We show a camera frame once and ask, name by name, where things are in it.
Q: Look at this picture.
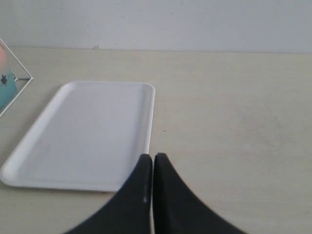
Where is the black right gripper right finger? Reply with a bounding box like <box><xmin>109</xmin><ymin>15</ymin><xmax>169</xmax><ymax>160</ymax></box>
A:
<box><xmin>153</xmin><ymin>153</ymin><xmax>244</xmax><ymax>234</ymax></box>

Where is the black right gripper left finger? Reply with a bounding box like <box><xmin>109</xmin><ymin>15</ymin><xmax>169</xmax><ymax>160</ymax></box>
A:
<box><xmin>67</xmin><ymin>154</ymin><xmax>153</xmax><ymax>234</ymax></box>

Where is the pink and teal book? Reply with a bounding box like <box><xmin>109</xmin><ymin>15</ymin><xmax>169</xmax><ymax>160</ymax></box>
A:
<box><xmin>0</xmin><ymin>41</ymin><xmax>17</xmax><ymax>109</ymax></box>

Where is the white plastic tray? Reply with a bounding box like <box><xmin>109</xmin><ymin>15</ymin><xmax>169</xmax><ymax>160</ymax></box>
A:
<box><xmin>0</xmin><ymin>81</ymin><xmax>155</xmax><ymax>192</ymax></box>

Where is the white wire book rack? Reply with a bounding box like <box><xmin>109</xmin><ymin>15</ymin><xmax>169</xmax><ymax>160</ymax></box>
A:
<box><xmin>0</xmin><ymin>39</ymin><xmax>34</xmax><ymax>116</ymax></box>

